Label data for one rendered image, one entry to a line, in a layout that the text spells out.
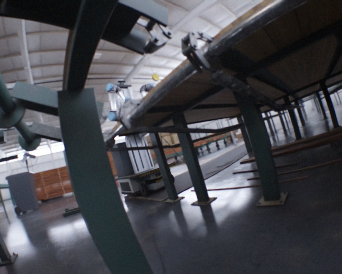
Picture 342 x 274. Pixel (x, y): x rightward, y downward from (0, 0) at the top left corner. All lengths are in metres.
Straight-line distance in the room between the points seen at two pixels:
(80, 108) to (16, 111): 0.52
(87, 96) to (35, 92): 0.44
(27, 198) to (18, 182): 0.45
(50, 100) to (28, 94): 0.13
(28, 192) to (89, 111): 4.08
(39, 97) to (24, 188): 3.75
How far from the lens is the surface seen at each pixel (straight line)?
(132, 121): 0.94
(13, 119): 0.94
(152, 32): 0.49
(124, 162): 2.47
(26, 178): 4.48
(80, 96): 0.53
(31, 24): 8.54
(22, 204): 4.61
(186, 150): 1.28
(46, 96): 0.90
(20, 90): 0.94
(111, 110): 2.19
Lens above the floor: 0.47
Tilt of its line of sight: 6 degrees up
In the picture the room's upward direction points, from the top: 17 degrees counter-clockwise
